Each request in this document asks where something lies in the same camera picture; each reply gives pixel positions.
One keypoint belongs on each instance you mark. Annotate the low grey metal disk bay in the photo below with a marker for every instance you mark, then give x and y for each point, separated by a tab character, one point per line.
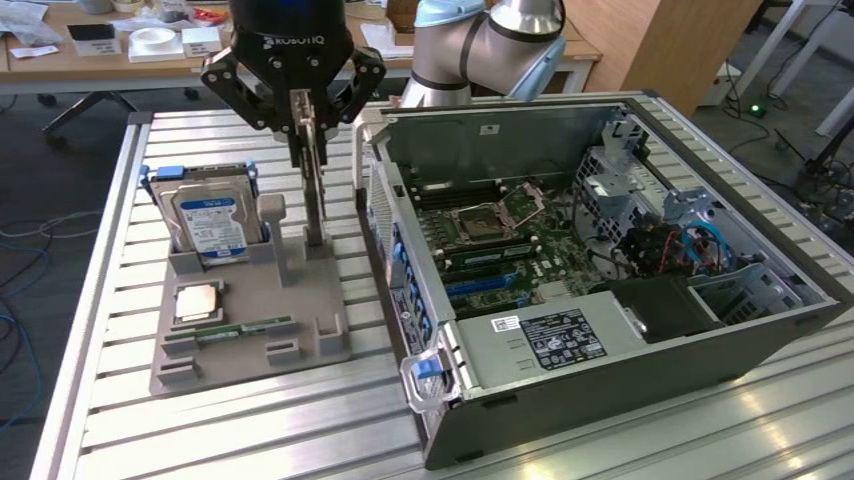
761	290

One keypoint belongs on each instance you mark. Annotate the black chair base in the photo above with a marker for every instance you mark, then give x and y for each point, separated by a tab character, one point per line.
67	117

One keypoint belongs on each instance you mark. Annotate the white paper stack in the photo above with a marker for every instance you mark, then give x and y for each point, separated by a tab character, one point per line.
398	47

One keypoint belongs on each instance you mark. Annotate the grey power supply unit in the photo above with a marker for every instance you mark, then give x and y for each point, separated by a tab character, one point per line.
487	350

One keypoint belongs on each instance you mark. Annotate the green loose RAM stick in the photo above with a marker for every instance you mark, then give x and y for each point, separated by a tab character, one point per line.
227	331

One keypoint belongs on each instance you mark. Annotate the flat white box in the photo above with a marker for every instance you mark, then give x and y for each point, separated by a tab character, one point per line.
156	54

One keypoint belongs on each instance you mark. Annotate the white table frame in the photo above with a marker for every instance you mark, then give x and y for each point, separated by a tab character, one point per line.
837	115

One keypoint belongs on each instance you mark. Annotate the brown cardboard box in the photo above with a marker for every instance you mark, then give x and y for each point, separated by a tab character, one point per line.
402	17

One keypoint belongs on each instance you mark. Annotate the silver chipset heatsink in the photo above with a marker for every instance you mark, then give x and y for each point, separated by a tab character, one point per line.
554	291

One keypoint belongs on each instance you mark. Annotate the black tripod stand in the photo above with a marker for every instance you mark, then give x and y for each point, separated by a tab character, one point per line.
828	165

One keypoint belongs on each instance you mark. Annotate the black plastic fan shroud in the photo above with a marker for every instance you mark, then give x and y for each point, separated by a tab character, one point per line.
661	310

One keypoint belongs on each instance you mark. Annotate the white and red card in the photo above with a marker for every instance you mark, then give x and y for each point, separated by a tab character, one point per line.
34	51

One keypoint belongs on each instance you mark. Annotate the green Dell motherboard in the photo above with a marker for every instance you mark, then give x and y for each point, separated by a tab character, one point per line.
554	250

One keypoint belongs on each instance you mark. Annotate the CPU socket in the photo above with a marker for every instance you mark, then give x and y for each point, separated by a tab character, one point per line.
477	225

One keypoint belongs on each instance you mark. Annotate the Nvidia graphics card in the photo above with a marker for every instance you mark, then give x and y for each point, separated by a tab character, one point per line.
314	190

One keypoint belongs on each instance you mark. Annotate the white tape roll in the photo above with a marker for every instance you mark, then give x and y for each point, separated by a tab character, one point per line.
152	36

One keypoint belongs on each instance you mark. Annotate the dark grey bundle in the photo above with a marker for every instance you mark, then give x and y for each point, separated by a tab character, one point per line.
172	12

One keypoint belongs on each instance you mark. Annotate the grey parts rack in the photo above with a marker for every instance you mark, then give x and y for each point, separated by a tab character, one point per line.
267	310

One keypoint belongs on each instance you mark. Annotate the blue case latch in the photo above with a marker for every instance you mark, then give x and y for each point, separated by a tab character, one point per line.
426	370

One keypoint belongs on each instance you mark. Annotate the silver CPU chip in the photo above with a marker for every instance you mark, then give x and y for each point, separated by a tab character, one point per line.
196	302

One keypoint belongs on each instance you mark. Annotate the small white labelled box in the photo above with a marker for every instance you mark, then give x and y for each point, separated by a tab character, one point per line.
202	42

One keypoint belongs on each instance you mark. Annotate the hard disk with blue label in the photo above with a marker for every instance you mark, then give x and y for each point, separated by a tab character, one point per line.
207	220

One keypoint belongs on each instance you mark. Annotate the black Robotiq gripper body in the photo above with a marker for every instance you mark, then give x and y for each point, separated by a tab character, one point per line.
294	45

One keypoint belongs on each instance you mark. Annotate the black topped white box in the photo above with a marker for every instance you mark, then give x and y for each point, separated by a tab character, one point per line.
94	40

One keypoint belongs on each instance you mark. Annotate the long wooden desk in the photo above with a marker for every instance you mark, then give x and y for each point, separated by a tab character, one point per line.
134	70

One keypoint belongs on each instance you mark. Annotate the wooden cabinet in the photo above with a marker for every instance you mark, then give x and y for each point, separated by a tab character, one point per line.
694	45

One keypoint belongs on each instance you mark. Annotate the open dark grey PC case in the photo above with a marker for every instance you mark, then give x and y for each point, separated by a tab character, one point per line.
601	400

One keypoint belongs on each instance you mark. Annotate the crumpled plastic bag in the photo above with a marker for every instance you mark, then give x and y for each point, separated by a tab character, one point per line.
27	25

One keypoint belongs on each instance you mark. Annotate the white box with red button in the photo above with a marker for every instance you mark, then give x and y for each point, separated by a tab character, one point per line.
728	90

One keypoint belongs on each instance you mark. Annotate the tall grey metal drive cage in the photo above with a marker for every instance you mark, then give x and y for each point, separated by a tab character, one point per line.
610	190

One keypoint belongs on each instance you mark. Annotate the red plastic object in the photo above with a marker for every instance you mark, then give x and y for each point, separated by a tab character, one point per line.
209	16

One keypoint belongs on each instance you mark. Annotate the blue expansion slot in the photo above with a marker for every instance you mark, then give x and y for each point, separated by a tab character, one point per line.
481	286

